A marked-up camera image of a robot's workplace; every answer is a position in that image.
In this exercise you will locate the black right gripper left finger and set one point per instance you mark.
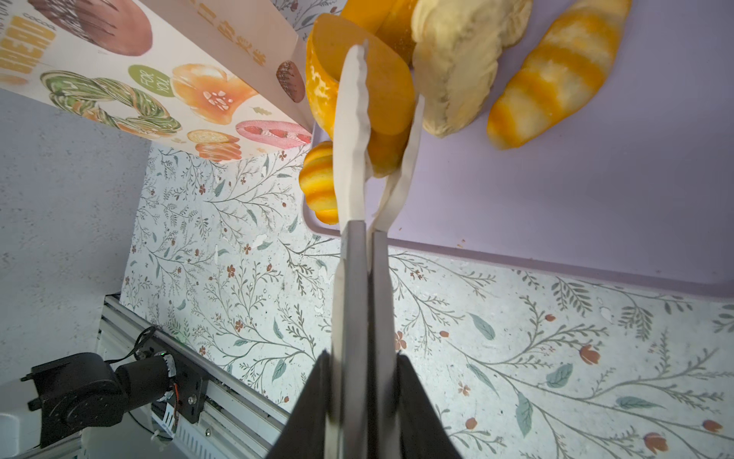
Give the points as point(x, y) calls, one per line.
point(303, 436)

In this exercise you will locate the metal tongs with white tips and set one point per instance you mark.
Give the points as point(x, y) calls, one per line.
point(362, 421)

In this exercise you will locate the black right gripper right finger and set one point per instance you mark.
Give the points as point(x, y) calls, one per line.
point(422, 433)

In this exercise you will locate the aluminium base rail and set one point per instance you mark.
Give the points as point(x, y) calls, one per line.
point(236, 422)

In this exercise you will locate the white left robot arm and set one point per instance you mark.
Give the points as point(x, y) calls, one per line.
point(85, 390)

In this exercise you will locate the pale crusty bread roll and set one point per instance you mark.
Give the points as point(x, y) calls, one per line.
point(458, 45)

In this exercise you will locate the small striped croissant bun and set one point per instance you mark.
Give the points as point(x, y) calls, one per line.
point(316, 180)

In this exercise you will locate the striped yellow bread stick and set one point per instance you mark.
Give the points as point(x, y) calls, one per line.
point(567, 68)

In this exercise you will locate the printed paper bread bag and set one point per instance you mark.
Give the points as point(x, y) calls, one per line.
point(222, 80)

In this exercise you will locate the lavender plastic tray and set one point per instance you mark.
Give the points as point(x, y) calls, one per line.
point(634, 189)

